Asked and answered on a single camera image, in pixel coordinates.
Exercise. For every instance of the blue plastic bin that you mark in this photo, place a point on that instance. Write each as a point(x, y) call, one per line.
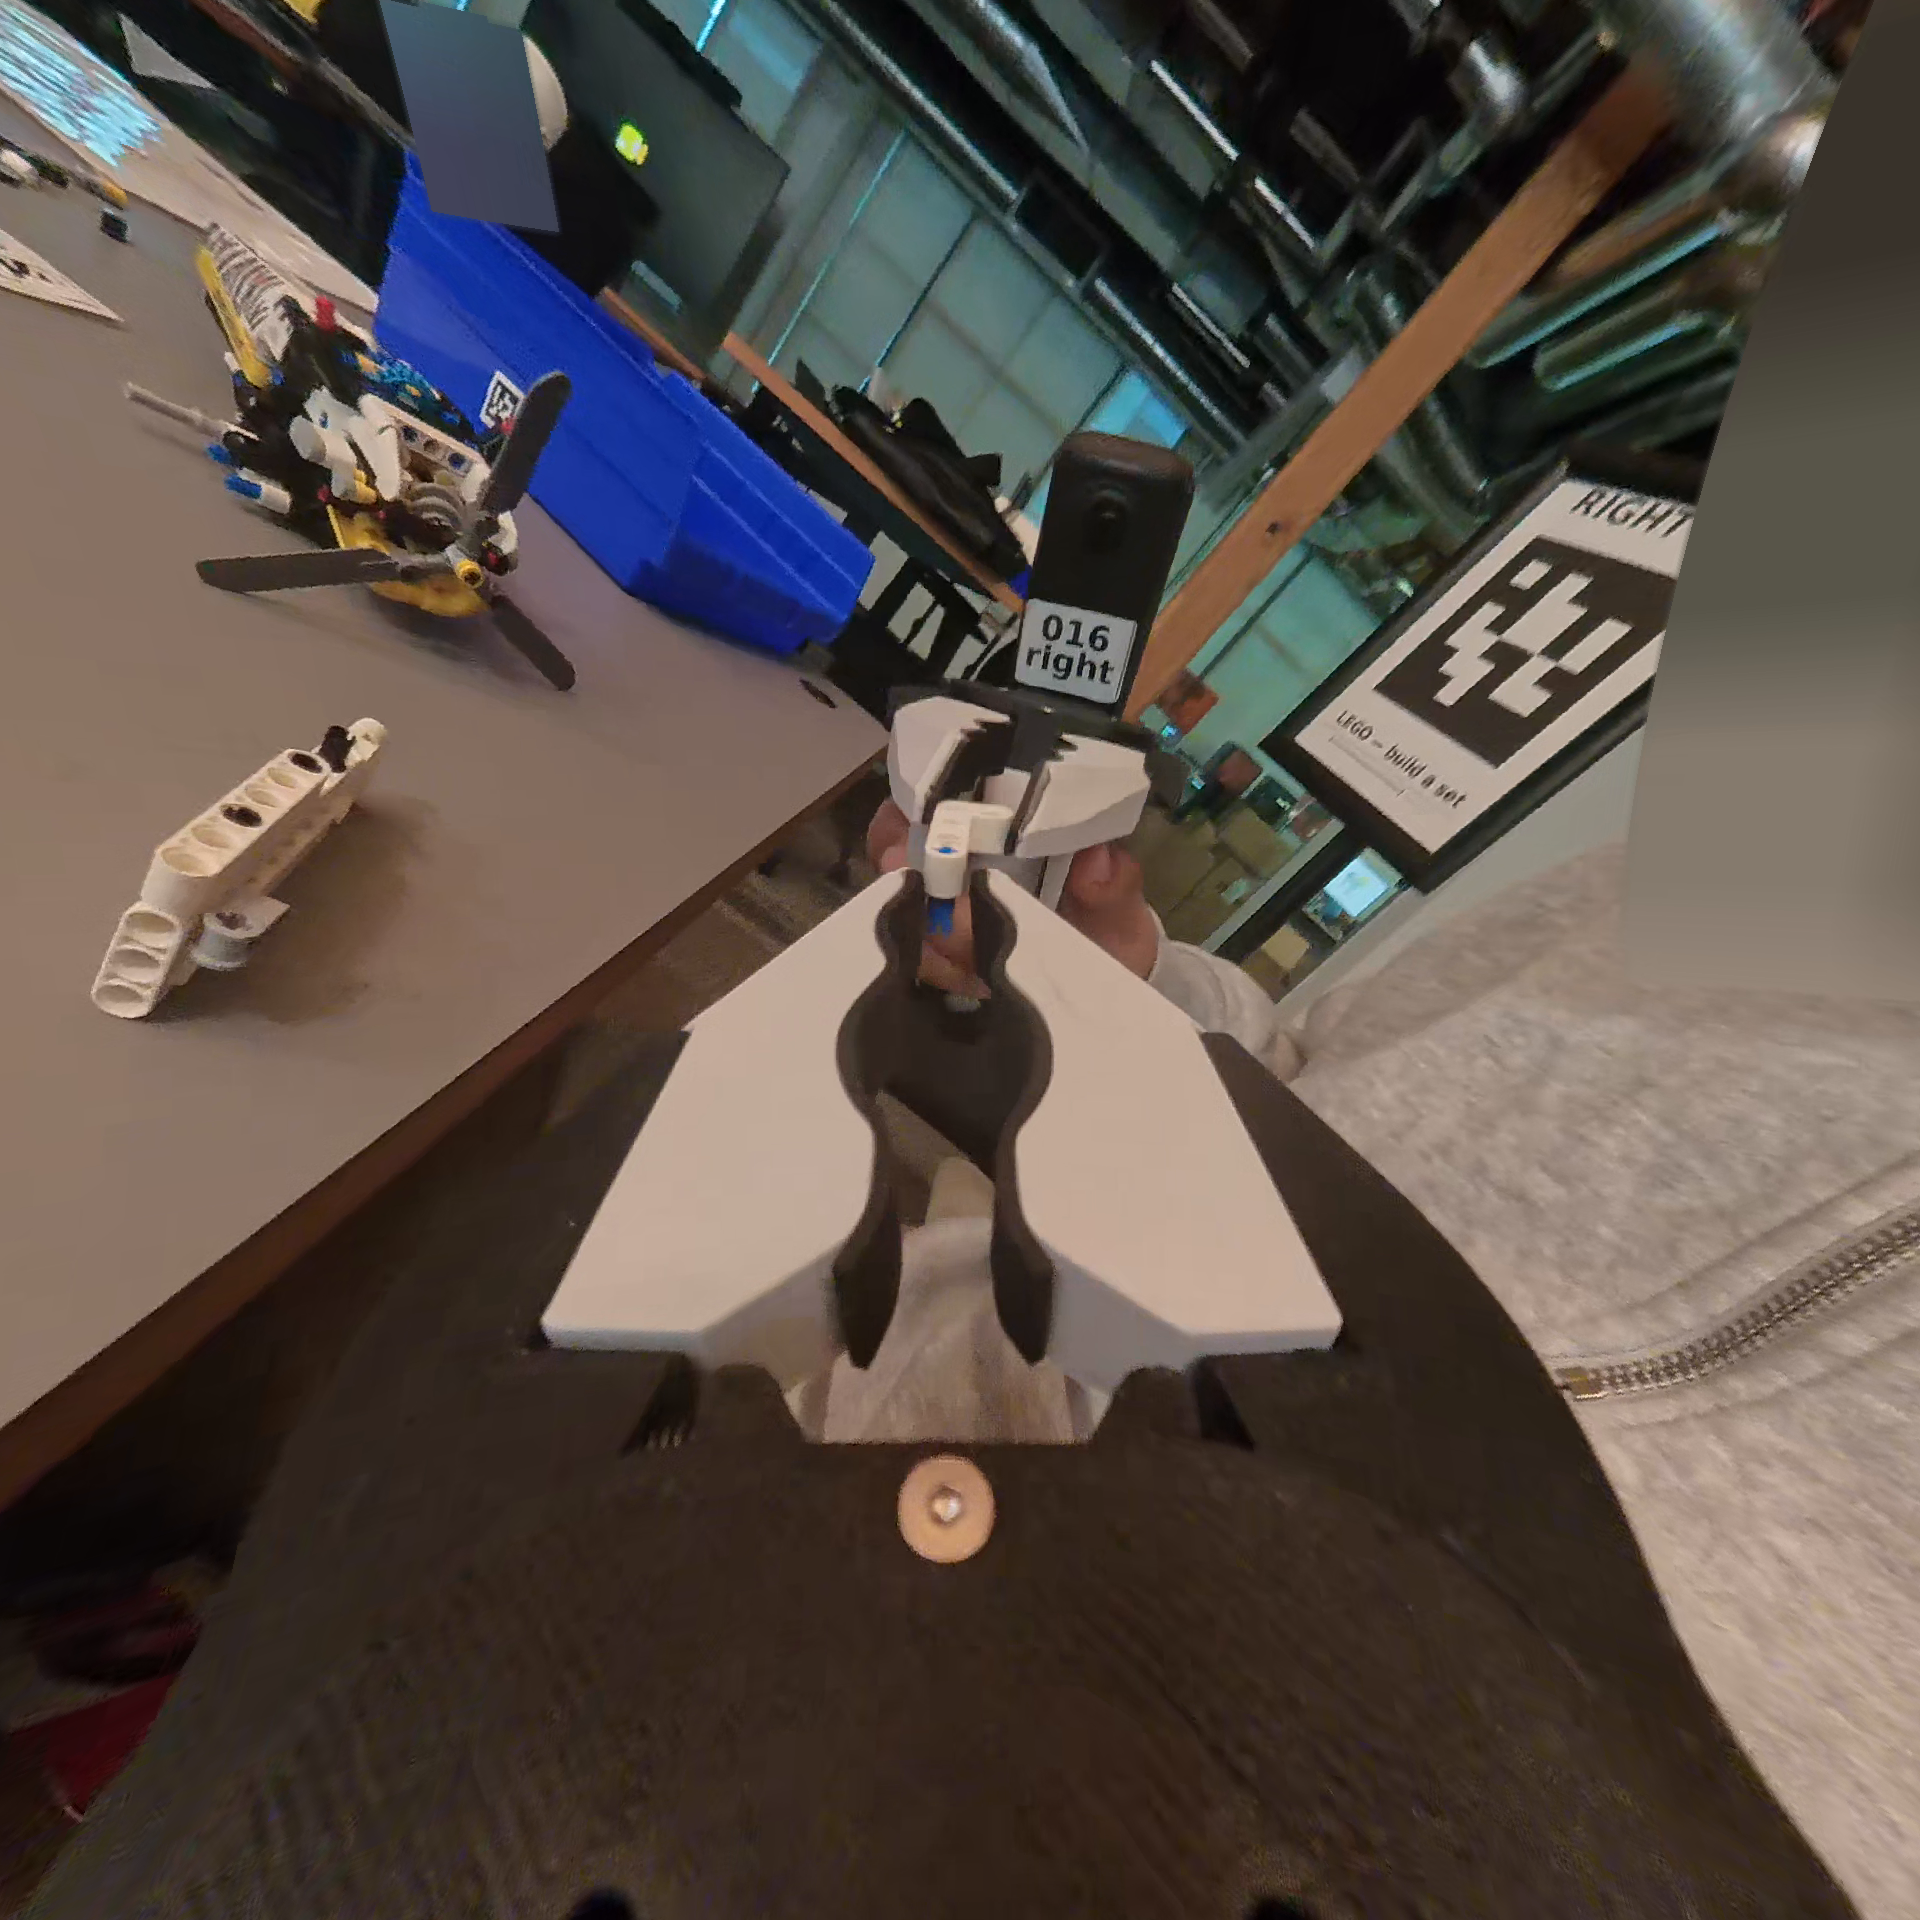
point(629, 450)

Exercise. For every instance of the framed marker sign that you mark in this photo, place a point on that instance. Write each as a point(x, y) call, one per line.
point(1546, 645)

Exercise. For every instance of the black bag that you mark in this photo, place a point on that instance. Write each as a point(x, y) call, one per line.
point(916, 450)

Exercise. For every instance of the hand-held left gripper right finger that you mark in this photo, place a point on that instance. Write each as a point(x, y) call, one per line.
point(1172, 1200)

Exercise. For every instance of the wooden beam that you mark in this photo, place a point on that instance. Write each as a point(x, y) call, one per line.
point(1411, 359)

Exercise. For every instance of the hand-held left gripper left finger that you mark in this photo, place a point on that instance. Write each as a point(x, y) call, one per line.
point(722, 1200)

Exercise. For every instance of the white liftarm with blue pin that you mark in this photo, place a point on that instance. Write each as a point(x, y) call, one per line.
point(954, 849)

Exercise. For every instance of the lego plane model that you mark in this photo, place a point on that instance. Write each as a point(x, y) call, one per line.
point(347, 435)

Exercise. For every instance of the person's right hand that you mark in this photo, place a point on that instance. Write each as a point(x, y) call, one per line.
point(1119, 907)

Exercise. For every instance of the instruction sheet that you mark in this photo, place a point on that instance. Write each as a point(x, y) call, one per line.
point(54, 277)

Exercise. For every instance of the stack of cardboard boxes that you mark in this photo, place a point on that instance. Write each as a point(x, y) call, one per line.
point(1245, 886)

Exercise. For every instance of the black monitor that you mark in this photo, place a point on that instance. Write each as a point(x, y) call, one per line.
point(691, 194)

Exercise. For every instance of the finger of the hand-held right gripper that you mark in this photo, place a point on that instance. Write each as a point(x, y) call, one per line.
point(1102, 803)
point(918, 763)

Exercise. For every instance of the person's right forearm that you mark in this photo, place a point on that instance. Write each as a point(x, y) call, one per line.
point(1223, 1005)

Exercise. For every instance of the white paper sheet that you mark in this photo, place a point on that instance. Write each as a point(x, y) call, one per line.
point(196, 194)

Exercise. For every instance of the white lego beam assembly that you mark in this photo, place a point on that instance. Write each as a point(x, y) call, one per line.
point(224, 839)

